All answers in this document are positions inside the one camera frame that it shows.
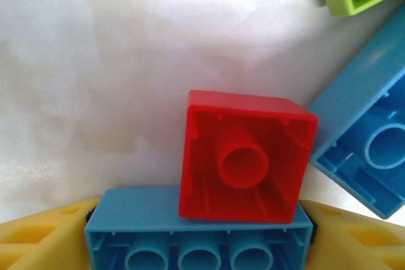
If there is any small red lego brick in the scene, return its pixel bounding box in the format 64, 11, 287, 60
178, 89, 320, 224

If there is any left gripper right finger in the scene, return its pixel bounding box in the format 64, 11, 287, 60
297, 199, 405, 270

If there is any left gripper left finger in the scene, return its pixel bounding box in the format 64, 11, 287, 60
0, 198, 103, 270

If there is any blue lego brick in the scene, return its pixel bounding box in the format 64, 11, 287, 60
84, 187, 315, 270
308, 6, 405, 220

